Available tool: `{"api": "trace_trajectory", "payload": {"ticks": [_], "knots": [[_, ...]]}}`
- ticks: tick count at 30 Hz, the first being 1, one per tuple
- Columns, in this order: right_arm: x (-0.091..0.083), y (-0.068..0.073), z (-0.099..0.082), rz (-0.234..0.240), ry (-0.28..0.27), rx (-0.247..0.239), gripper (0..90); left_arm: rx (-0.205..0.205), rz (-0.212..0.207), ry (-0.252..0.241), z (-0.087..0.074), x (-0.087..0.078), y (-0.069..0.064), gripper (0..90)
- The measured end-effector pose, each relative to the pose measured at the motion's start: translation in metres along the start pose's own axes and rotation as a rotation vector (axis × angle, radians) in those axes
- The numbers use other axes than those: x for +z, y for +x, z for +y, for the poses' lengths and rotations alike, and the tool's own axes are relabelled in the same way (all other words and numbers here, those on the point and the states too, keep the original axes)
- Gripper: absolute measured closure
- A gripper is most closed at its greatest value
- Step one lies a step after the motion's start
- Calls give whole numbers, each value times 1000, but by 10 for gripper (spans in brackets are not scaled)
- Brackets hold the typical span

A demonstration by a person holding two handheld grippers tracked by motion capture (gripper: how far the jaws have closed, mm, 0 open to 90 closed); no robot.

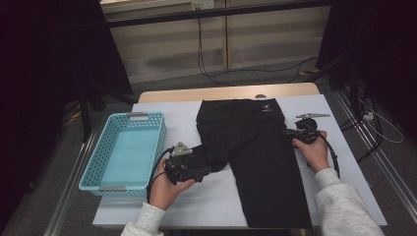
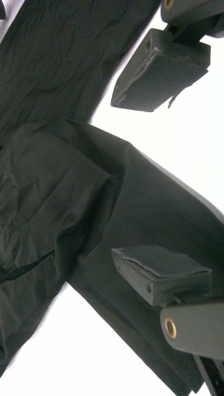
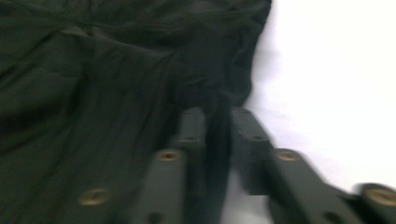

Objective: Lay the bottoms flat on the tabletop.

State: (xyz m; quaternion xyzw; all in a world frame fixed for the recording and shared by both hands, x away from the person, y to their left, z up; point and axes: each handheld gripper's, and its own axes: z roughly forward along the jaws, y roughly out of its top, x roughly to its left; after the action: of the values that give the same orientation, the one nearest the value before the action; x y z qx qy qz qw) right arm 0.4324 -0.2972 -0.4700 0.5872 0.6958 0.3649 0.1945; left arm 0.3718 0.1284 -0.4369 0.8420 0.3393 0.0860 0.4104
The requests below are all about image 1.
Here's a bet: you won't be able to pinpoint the person's left hand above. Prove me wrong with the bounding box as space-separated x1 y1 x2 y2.
149 157 197 211

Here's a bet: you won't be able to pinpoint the black socket power cable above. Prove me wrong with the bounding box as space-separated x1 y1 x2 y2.
196 9 320 88

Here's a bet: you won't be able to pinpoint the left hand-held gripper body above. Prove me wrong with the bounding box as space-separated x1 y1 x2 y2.
164 141 198 186

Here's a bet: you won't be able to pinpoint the black metal stand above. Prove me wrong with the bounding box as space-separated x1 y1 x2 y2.
305 51 362 110

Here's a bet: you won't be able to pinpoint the right hand-held gripper black cable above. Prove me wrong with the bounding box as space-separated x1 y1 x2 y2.
307 122 341 180

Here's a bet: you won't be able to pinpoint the wooden table with white top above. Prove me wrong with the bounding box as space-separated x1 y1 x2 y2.
91 82 388 230

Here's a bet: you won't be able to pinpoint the black pants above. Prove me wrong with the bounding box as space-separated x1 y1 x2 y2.
190 97 314 230

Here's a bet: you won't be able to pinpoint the hand-held gripper black cable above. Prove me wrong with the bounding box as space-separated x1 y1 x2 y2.
307 122 341 180
146 146 175 204

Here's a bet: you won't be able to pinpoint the black floor cable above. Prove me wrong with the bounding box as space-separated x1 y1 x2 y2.
338 93 386 164

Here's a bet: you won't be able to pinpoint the person's right hand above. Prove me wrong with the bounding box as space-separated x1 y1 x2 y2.
291 130 330 174

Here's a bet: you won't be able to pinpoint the left hand-held gripper black cable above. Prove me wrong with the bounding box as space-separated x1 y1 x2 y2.
146 146 175 204

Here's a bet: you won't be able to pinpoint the light blue perforated plastic basket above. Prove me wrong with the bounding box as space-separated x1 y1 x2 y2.
78 111 167 198

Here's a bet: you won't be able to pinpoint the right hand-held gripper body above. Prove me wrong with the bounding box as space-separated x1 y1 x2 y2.
292 112 331 146

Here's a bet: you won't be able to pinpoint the black curtain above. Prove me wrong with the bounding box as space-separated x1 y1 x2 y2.
315 0 417 137
0 0 135 214

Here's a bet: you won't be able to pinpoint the metal floor rail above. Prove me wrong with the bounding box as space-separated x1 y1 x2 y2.
333 88 417 214
43 130 100 236

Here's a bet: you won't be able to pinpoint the white wall socket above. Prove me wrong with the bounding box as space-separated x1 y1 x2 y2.
191 0 215 11

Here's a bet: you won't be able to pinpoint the thin white cable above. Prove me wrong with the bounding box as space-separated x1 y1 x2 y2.
358 97 405 145

